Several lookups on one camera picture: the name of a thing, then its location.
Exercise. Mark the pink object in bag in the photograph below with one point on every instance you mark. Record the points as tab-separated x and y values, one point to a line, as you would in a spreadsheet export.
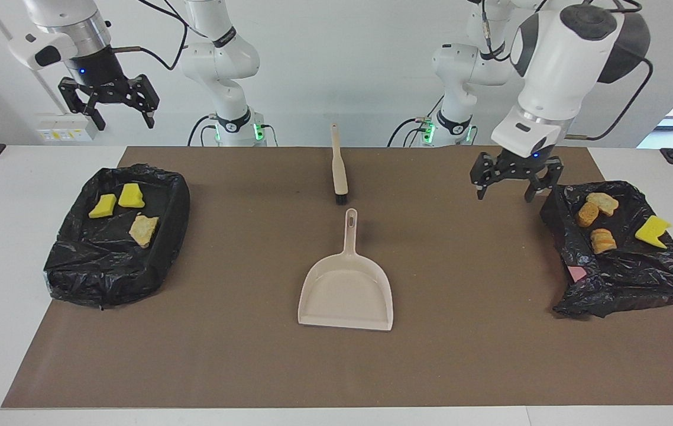
576	274

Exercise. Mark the beige crumbly foam chunk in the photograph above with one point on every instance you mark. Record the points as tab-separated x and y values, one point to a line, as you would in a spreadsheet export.
604	203
144	230

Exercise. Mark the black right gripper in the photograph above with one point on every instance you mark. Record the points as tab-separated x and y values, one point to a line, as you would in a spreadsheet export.
102	74

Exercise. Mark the beige hand brush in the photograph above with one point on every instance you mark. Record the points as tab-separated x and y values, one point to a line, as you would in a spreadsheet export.
339	171

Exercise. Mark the brown table mat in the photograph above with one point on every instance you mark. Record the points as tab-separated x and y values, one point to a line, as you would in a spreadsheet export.
336	367

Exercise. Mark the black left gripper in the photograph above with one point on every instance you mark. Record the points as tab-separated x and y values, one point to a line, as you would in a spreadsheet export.
523	163

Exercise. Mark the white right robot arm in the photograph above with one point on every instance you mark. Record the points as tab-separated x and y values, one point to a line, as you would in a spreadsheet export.
218	59

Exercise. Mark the toy croissant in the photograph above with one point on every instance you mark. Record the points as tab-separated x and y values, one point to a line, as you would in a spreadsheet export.
602	241

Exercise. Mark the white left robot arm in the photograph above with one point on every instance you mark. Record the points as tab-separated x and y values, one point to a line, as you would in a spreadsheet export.
555	71

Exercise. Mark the brown toy bread roll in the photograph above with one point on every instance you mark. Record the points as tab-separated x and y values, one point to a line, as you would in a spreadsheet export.
586	215

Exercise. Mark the crumpled black bag bin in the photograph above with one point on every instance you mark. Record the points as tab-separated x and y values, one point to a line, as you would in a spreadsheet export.
626	278

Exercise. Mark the black bag lined bin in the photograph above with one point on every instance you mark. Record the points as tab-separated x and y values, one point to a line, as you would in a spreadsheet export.
100	266

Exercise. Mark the yellow sponge piece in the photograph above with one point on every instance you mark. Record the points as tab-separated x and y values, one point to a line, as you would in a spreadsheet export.
131	196
103	206
653	231

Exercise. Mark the beige plastic dustpan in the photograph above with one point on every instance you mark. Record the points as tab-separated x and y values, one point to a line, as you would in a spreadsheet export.
348	290

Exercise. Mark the white wall socket box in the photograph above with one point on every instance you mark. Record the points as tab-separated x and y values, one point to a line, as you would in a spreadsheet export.
67	133

